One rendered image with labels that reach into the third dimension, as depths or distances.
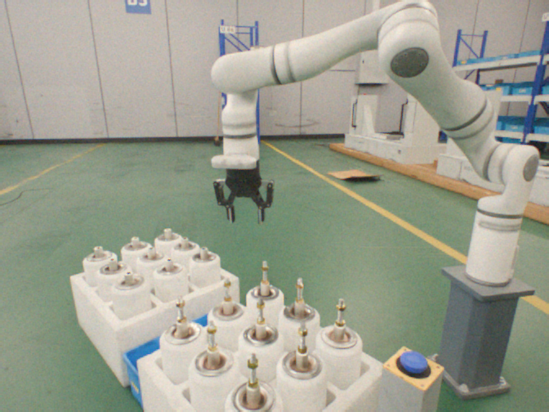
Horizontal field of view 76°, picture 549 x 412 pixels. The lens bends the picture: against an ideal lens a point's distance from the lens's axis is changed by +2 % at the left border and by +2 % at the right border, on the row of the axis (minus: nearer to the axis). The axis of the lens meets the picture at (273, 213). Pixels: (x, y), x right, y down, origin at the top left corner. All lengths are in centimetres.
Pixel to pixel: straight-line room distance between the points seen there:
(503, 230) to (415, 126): 313
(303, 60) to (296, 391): 58
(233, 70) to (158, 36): 636
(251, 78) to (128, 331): 69
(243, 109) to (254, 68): 9
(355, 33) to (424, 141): 346
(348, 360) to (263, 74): 57
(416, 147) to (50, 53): 590
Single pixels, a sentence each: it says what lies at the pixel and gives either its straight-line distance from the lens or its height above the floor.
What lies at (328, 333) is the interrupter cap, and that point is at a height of 25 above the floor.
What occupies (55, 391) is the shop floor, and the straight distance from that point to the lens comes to 118.
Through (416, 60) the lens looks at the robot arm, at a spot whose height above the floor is 78.
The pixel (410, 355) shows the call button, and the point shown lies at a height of 33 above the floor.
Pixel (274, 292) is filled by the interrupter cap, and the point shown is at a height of 25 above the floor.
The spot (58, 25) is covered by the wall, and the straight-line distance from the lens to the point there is 733.
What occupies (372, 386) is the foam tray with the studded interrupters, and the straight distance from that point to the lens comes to 82.
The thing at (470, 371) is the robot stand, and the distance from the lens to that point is 110.
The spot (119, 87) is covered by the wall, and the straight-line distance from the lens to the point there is 706.
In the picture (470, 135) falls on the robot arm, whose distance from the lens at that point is 79.
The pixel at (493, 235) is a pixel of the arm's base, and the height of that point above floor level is 43.
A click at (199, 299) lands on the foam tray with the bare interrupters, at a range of 109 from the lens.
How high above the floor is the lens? 72
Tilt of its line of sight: 18 degrees down
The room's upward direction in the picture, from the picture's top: straight up
